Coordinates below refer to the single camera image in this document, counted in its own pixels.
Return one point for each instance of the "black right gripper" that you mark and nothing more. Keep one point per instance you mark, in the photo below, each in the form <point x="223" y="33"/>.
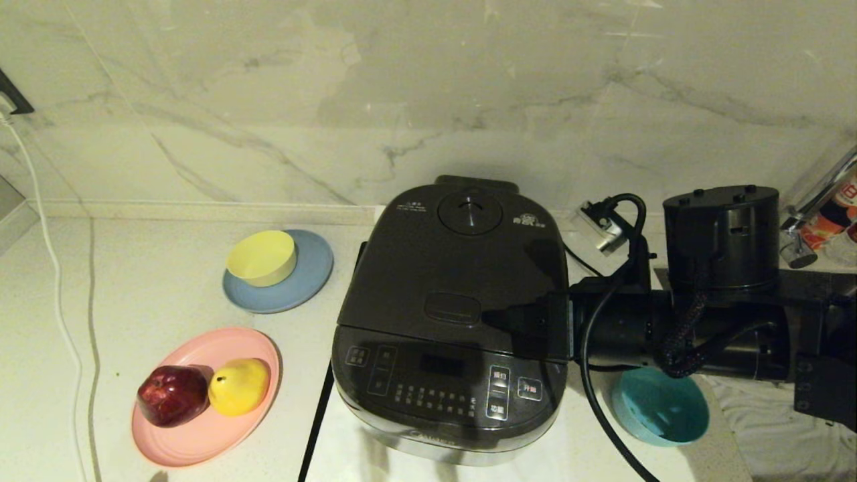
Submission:
<point x="584" y="328"/>

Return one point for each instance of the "black rice cooker lid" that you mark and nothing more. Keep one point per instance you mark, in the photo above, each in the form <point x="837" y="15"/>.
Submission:
<point x="435" y="268"/>

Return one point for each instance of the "teal bowl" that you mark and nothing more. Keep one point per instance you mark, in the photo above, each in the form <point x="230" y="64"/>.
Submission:
<point x="669" y="415"/>

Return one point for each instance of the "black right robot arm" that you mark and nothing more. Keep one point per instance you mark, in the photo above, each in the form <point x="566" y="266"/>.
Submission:
<point x="723" y="234"/>

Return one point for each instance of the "yellow bowl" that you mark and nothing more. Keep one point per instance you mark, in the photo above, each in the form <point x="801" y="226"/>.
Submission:
<point x="261" y="258"/>

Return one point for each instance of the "white crumpled cloth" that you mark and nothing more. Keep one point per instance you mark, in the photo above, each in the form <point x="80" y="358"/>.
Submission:
<point x="770" y="435"/>

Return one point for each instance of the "blue plate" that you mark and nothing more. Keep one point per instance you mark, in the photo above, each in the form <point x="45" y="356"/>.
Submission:
<point x="311" y="273"/>

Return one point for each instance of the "chrome faucet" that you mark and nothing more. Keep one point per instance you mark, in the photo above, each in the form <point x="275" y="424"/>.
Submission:
<point x="803" y="227"/>

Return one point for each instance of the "yellow pear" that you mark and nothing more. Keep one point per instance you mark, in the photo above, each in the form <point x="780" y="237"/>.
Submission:
<point x="240" y="387"/>

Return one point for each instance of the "pink plate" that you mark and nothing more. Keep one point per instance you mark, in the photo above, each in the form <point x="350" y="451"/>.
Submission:
<point x="201" y="440"/>

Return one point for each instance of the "red apple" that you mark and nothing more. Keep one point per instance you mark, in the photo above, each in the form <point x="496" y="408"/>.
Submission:
<point x="173" y="396"/>

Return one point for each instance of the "black camera bracket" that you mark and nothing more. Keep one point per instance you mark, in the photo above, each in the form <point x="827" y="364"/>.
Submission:
<point x="639" y="264"/>

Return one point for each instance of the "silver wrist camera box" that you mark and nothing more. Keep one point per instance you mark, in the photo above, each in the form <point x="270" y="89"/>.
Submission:
<point x="602" y="231"/>

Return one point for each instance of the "black wall socket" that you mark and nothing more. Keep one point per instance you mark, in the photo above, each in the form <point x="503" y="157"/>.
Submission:
<point x="13" y="94"/>

